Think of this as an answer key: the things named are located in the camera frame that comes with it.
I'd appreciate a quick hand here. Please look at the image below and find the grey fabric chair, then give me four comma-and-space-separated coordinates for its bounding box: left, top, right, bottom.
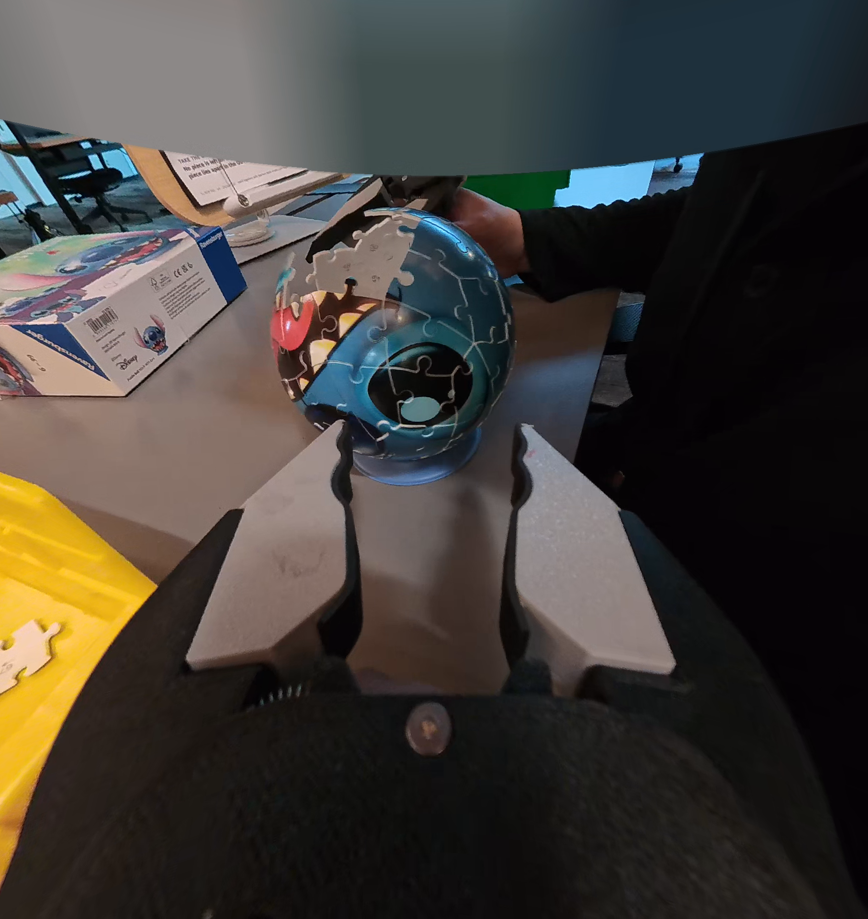
605, 289, 648, 412

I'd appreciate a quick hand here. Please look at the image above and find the person's right hand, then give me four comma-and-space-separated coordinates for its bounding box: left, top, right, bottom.
450, 188, 533, 277

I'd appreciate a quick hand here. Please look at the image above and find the printed instruction sheet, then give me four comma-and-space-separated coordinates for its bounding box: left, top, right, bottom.
162, 149, 314, 211

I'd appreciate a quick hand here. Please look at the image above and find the black office chair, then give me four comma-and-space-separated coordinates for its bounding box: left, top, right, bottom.
59, 138, 156, 232

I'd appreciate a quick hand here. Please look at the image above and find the person's right forearm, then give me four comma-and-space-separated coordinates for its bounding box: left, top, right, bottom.
516, 144, 702, 304

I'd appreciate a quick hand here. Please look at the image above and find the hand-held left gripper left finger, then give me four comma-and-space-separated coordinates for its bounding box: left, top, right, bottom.
186, 420, 364, 672

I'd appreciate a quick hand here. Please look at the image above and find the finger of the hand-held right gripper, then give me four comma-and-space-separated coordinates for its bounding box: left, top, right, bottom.
306, 178, 387, 259

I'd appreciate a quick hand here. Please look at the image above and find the blue puzzle ball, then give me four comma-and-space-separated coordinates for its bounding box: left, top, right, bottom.
270, 207, 519, 462

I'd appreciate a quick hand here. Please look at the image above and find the white puzzle piece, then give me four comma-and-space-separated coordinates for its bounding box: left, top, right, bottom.
0, 619, 66, 705

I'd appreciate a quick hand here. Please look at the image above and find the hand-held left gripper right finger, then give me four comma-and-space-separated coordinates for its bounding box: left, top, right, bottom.
500, 424, 677, 699

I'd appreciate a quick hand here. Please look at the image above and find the yellow plastic bin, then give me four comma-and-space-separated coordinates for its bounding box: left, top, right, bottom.
0, 463, 159, 916

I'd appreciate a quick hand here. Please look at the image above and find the white blue puzzle box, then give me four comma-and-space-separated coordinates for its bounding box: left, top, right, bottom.
0, 226, 249, 398

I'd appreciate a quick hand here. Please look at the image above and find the white clip rod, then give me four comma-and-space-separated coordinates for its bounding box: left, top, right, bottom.
220, 168, 350, 218

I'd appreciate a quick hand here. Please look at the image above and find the green plastic bin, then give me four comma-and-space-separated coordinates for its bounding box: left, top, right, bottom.
462, 168, 574, 212

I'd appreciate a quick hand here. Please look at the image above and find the curved wooden sheet holder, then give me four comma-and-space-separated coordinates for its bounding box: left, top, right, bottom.
120, 144, 357, 228

